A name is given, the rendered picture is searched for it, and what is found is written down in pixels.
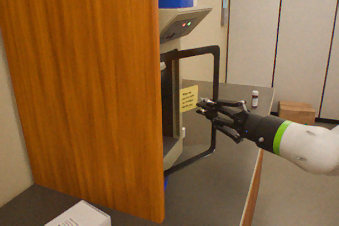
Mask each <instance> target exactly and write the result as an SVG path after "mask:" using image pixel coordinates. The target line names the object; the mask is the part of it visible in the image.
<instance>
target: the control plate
mask: <svg viewBox="0 0 339 226"><path fill-rule="evenodd" d="M196 19H197V18H191V19H186V20H183V21H177V22H174V23H173V25H172V26H171V27H170V28H169V29H168V30H167V31H166V32H165V33H164V34H163V36H162V37H161V38H160V39H159V43H163V42H166V41H170V40H173V39H176V38H179V37H181V36H182V35H183V33H182V32H186V29H188V28H189V27H190V26H191V25H192V24H193V23H194V21H195V20H196ZM189 23H190V24H189ZM184 24H185V26H183V25H184ZM188 24H189V25H188ZM175 32H176V33H177V34H178V35H175V34H176V33H175ZM179 32H180V33H181V34H179ZM173 33H175V34H174V36H173V37H172V38H171V39H169V38H170V37H171V36H172V35H173ZM169 35H170V37H169V38H168V39H166V38H167V36H169ZM164 37H165V38H164ZM162 38H164V39H163V40H162Z"/></svg>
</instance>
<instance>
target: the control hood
mask: <svg viewBox="0 0 339 226"><path fill-rule="evenodd" d="M212 9H213V6H212V5H202V6H197V7H186V8H159V39H160V38H161V37H162V36H163V34H164V33H165V32H166V31H167V30H168V29H169V28H170V27H171V26H172V25H173V23H174V22H177V21H183V20H186V19H191V18H197V19H196V20H195V21H194V23H193V24H192V25H191V26H190V27H189V28H188V29H186V32H185V33H184V34H183V35H182V36H181V37H184V36H187V35H188V34H189V33H190V32H191V31H192V30H193V29H195V28H196V27H197V26H198V25H199V24H200V22H201V21H202V19H204V18H205V17H206V16H207V15H208V14H209V13H210V12H211V10H212ZM181 37H179V38H181ZM179 38H176V39H179ZM173 40H175V39H173ZM173 40H171V41H173Z"/></svg>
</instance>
